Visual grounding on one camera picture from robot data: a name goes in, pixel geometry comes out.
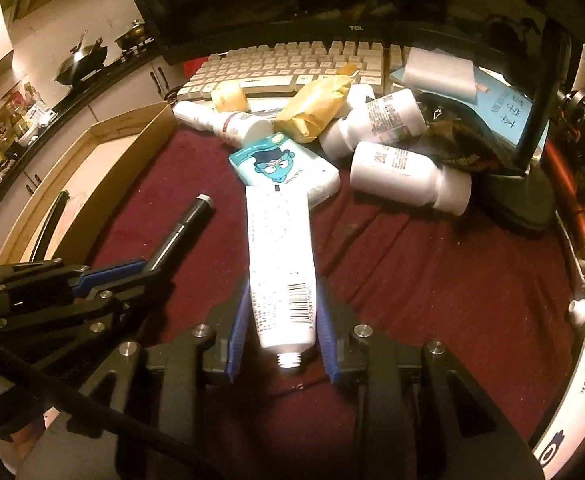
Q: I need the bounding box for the maroon table cloth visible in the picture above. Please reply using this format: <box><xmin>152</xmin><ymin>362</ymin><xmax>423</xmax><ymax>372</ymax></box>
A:
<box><xmin>92</xmin><ymin>125</ymin><xmax>578</xmax><ymax>480</ymax></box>

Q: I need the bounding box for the black desk stand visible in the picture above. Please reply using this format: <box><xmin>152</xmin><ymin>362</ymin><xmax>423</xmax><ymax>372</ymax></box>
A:
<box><xmin>473</xmin><ymin>17</ymin><xmax>573</xmax><ymax>233</ymax></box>

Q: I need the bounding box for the teal cartoon tissue pack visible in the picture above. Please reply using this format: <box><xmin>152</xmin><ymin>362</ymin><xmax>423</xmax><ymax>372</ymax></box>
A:
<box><xmin>228</xmin><ymin>132</ymin><xmax>341</xmax><ymax>211</ymax></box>

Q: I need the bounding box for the white pill bottle red label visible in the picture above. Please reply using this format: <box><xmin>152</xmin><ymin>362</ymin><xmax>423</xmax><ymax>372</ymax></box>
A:
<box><xmin>350</xmin><ymin>141</ymin><xmax>473</xmax><ymax>217</ymax></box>

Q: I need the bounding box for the steel wok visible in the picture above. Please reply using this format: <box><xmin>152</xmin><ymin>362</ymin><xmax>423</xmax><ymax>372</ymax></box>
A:
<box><xmin>55</xmin><ymin>32</ymin><xmax>109</xmax><ymax>86</ymax></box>

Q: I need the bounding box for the yellow packet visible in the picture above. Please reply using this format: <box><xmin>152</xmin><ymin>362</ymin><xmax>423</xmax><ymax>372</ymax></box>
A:
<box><xmin>276</xmin><ymin>65</ymin><xmax>357</xmax><ymax>144</ymax></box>

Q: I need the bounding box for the white keyboard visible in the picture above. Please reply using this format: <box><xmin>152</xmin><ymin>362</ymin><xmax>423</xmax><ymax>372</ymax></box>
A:
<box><xmin>175</xmin><ymin>40</ymin><xmax>413</xmax><ymax>101</ymax></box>

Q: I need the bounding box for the black pen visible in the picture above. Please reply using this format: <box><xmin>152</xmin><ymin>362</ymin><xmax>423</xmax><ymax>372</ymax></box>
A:
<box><xmin>145</xmin><ymin>194</ymin><xmax>214</xmax><ymax>273</ymax></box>

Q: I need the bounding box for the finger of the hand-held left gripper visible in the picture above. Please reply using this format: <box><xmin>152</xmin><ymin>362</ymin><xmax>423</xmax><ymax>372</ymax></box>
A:
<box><xmin>0</xmin><ymin>258</ymin><xmax>147</xmax><ymax>306</ymax></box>
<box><xmin>0</xmin><ymin>267</ymin><xmax>173</xmax><ymax>361</ymax></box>

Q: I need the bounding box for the red pen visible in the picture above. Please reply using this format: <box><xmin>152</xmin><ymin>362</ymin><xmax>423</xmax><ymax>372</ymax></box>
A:
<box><xmin>543</xmin><ymin>137</ymin><xmax>585</xmax><ymax>256</ymax></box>

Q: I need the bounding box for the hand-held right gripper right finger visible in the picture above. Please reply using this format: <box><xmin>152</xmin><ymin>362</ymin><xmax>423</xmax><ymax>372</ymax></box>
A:
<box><xmin>317</xmin><ymin>285</ymin><xmax>546</xmax><ymax>480</ymax></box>

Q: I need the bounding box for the white kitchen cabinet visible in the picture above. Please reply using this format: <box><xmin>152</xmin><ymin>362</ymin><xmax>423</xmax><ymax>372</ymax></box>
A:
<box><xmin>0</xmin><ymin>57</ymin><xmax>193</xmax><ymax>231</ymax></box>

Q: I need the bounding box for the cardboard box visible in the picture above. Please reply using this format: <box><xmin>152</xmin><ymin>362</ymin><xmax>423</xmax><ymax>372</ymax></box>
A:
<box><xmin>0</xmin><ymin>101</ymin><xmax>176</xmax><ymax>266</ymax></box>

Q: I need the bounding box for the white spray bottle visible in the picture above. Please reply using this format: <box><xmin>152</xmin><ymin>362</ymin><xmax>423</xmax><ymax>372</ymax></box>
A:
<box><xmin>172</xmin><ymin>100</ymin><xmax>270</xmax><ymax>147</ymax></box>

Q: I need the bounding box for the blue paper sheet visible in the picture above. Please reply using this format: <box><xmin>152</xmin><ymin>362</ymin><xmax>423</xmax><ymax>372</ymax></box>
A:
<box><xmin>390</xmin><ymin>62</ymin><xmax>548</xmax><ymax>148</ymax></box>

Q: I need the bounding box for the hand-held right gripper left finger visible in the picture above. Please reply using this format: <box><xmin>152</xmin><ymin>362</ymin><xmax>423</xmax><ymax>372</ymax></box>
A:
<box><xmin>20</xmin><ymin>277</ymin><xmax>253</xmax><ymax>480</ymax></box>

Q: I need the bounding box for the black cable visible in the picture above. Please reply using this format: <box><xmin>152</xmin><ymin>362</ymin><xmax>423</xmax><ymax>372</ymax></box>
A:
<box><xmin>0</xmin><ymin>327</ymin><xmax>223</xmax><ymax>480</ymax></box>

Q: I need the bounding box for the white squeeze tube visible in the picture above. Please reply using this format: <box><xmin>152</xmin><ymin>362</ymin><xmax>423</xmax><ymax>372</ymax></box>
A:
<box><xmin>245</xmin><ymin>185</ymin><xmax>318</xmax><ymax>371</ymax></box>

